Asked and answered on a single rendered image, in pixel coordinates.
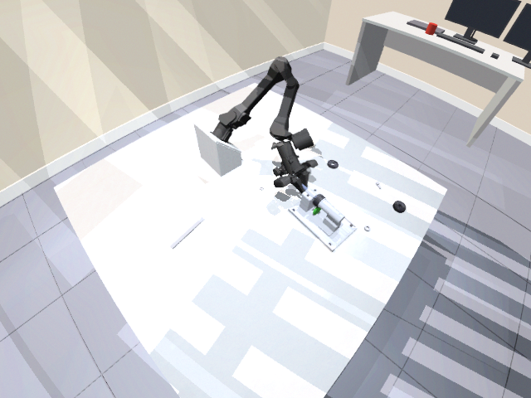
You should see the black rubber washer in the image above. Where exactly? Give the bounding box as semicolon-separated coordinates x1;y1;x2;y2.
327;160;339;169

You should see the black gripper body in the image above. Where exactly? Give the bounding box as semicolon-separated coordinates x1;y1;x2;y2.
274;154;318;188

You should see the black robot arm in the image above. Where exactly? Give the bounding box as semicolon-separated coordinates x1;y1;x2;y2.
210;56;314;159

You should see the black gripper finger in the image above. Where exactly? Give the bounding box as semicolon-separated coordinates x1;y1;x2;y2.
297;172;310;187
290;178;304;194

